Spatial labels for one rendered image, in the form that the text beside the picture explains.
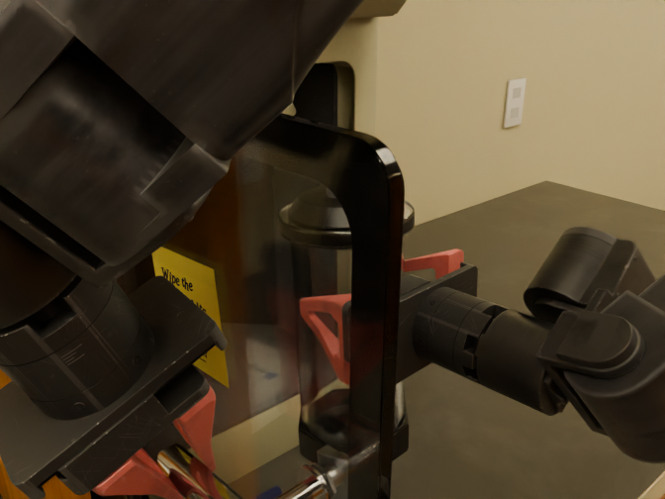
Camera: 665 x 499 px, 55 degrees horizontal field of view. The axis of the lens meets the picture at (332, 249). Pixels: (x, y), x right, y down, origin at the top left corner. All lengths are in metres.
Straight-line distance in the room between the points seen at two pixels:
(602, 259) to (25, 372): 0.35
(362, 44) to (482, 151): 0.97
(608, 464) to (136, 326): 0.63
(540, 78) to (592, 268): 1.31
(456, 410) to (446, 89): 0.80
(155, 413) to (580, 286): 0.28
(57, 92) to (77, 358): 0.12
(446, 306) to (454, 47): 1.04
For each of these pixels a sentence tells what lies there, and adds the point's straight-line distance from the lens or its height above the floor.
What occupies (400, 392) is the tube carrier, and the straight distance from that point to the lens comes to 0.57.
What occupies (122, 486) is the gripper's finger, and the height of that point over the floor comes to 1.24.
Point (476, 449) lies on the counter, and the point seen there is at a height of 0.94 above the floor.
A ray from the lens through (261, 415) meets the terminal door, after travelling 0.37.
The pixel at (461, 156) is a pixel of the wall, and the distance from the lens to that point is 1.53.
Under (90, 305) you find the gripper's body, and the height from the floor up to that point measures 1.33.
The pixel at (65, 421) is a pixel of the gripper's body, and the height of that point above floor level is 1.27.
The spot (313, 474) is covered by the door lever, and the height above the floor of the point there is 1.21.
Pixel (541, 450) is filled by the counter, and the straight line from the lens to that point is 0.81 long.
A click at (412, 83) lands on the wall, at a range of 1.36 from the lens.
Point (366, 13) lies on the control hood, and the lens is 0.62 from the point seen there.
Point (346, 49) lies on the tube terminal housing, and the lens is 0.64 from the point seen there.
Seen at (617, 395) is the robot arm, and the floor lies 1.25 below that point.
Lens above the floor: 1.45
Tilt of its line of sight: 23 degrees down
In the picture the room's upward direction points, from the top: straight up
